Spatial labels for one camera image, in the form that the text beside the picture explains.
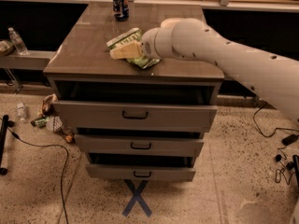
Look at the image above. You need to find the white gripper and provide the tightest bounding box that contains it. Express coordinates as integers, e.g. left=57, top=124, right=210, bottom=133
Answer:
left=109, top=27, right=173, bottom=60

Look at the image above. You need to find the green jalapeno chip bag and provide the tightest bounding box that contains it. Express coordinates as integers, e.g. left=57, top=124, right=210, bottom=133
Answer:
left=107, top=28, right=160, bottom=69

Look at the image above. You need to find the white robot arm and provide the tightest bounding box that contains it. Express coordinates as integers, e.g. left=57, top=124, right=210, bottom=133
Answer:
left=110, top=18, right=299, bottom=121

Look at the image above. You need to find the blue pepsi can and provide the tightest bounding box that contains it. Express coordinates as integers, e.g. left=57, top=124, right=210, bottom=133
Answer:
left=112, top=0, right=129, bottom=21

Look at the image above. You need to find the crumpled snack bag on floor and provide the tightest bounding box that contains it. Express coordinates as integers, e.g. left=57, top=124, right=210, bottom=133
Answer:
left=40, top=94, right=57, bottom=116

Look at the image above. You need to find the green can on floor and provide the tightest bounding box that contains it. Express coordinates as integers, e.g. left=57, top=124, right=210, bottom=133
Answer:
left=31, top=117, right=50, bottom=128

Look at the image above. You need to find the grey drawer cabinet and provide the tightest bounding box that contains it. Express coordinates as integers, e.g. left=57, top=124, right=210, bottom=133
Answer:
left=44, top=2, right=224, bottom=169

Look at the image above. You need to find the top grey drawer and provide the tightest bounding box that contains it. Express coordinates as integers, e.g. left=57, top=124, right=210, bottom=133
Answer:
left=54, top=100, right=217, bottom=132

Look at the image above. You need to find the grey drawer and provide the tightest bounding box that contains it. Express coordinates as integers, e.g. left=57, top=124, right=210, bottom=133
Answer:
left=86, top=164, right=195, bottom=181
left=54, top=100, right=217, bottom=132
left=75, top=134, right=204, bottom=157

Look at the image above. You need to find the middle grey drawer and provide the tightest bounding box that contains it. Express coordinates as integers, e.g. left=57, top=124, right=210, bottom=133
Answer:
left=75, top=134, right=204, bottom=157

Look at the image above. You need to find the clear water bottle on ledge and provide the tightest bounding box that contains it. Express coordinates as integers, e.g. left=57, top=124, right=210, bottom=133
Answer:
left=8, top=27, right=29, bottom=55

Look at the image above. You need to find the bottom grey drawer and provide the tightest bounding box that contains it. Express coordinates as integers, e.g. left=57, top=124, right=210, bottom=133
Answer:
left=86, top=164, right=195, bottom=181

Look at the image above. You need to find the clear water bottle on floor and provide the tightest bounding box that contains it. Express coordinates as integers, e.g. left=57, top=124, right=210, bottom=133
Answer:
left=17, top=102, right=27, bottom=122

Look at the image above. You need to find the bowl on left ledge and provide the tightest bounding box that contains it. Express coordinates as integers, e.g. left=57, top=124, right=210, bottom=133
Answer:
left=0, top=40, right=14, bottom=56

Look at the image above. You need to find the black stand left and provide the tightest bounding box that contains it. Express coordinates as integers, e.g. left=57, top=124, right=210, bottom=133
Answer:
left=0, top=115, right=14, bottom=175

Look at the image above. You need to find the blue tape cross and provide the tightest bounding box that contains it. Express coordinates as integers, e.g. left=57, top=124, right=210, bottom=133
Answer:
left=122, top=179, right=152, bottom=217

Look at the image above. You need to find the black cable left floor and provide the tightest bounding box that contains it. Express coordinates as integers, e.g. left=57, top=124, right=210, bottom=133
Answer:
left=0, top=117, right=70, bottom=224

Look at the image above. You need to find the black power adapter with cable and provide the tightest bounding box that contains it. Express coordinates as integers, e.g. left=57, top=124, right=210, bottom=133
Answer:
left=252, top=105, right=299, bottom=147

